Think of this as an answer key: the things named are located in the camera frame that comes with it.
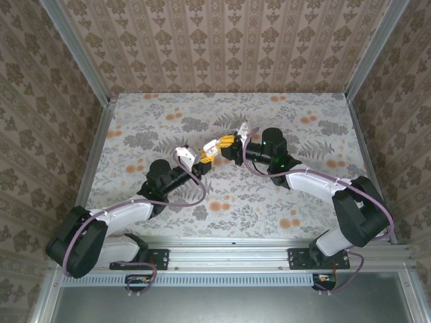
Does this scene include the floral patterned table cover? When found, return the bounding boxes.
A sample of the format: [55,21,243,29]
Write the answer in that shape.
[75,92,388,238]

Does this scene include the grey metal sheet panel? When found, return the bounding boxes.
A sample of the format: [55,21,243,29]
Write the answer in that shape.
[50,285,417,323]

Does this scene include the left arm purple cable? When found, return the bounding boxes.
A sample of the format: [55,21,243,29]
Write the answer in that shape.
[62,151,207,299]

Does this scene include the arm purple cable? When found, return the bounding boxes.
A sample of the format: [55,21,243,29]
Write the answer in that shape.
[62,151,207,299]
[242,129,395,293]

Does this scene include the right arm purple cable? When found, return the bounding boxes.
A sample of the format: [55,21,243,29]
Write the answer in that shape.
[242,129,395,293]

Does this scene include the narrow aluminium side rail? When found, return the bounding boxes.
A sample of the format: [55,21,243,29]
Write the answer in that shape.
[63,97,119,246]
[345,96,398,245]

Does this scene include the wide aluminium frame rail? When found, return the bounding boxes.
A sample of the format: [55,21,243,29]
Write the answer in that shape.
[48,234,413,274]

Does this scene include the grey slotted cable duct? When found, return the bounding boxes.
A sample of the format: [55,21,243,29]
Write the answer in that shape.
[62,273,316,287]

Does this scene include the aluminium frame post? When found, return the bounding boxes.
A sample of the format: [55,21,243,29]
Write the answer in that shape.
[345,0,410,102]
[39,0,112,105]

